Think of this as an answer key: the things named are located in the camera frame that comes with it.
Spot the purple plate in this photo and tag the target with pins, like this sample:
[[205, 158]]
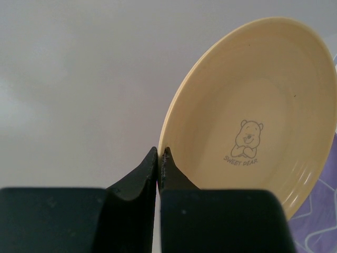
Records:
[[313, 226]]

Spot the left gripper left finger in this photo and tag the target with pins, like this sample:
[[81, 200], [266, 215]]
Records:
[[119, 218]]

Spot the yellow plate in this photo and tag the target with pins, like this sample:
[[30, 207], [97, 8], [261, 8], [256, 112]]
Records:
[[256, 111]]

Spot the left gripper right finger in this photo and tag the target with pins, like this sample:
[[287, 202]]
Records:
[[230, 220]]

